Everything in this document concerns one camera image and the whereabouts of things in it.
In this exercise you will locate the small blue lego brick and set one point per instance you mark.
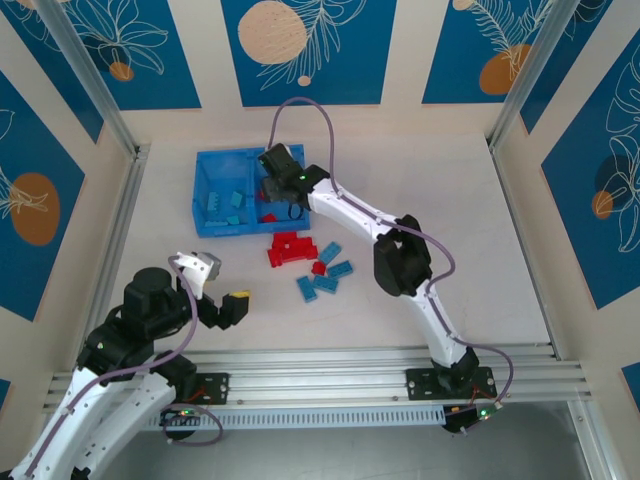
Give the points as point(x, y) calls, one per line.
point(215, 223)
point(233, 219)

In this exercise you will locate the small red lego brick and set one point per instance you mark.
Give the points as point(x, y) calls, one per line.
point(318, 268)

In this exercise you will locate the aluminium corner post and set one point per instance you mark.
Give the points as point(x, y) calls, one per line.
point(91, 75)
point(530, 75)

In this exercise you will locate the aluminium frame leg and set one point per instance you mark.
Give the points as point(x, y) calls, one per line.
point(590, 440)

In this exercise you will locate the aluminium side rail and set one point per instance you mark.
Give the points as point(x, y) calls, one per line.
point(129, 200)
point(501, 170)

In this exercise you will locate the blue floral wall panel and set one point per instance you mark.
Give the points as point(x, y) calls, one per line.
point(450, 50)
point(632, 380)
point(150, 50)
point(40, 150)
point(60, 70)
point(590, 225)
point(585, 50)
point(350, 50)
point(4, 395)

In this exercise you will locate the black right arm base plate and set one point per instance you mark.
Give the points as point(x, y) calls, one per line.
point(420, 382)

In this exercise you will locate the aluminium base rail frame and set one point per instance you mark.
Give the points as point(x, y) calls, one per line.
point(320, 375)

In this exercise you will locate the blue two-compartment plastic bin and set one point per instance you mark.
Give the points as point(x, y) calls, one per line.
point(220, 170)

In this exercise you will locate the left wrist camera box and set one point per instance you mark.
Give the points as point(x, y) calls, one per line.
point(200, 272)

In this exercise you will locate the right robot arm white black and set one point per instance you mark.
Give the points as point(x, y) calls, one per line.
point(400, 260)

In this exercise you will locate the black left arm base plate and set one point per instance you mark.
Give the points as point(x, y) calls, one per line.
point(220, 387)

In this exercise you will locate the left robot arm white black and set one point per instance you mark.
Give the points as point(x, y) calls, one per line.
point(100, 415)

